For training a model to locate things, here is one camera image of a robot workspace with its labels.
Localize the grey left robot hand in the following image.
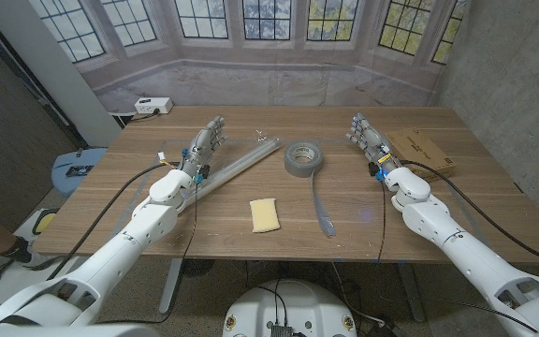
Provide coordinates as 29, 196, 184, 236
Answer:
178, 115, 227, 182

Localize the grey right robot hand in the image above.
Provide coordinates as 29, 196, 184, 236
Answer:
345, 111, 402, 176

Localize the grey duct tape roll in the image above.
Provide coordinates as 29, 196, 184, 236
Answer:
284, 140, 337, 238

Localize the brown cardboard box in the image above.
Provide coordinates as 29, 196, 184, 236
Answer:
386, 128, 457, 183

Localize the white power outlet box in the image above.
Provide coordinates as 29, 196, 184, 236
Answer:
134, 96, 174, 115

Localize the clear plastic tube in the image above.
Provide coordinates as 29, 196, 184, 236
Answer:
175, 136, 283, 214

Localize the yellow sponge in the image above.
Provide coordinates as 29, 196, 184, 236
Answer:
249, 198, 282, 234

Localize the printed window backdrop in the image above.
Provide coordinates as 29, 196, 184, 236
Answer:
28, 0, 470, 114

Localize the black round base under table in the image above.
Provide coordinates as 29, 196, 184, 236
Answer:
180, 258, 215, 278

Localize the blue round stool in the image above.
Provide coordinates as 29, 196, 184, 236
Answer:
51, 147, 109, 198

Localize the grey metal table leg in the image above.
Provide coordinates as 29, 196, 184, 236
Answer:
395, 262, 426, 323
158, 257, 184, 315

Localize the yellow black floor object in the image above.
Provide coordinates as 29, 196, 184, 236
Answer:
32, 211, 59, 236

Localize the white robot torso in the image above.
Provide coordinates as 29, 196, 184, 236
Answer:
222, 279, 358, 337

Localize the black grey sneaker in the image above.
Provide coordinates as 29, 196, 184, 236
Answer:
2, 236, 61, 271

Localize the thin black left wrist cable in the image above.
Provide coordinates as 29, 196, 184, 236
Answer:
182, 180, 201, 259

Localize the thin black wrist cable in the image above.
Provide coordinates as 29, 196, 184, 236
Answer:
375, 180, 388, 264
182, 180, 201, 259

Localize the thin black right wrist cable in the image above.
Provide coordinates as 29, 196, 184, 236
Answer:
375, 180, 388, 264

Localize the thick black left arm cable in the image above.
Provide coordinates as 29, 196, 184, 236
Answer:
46, 161, 168, 281

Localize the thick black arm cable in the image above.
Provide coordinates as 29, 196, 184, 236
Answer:
46, 161, 168, 281
400, 159, 539, 271

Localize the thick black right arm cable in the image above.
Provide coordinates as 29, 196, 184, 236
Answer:
400, 159, 539, 271

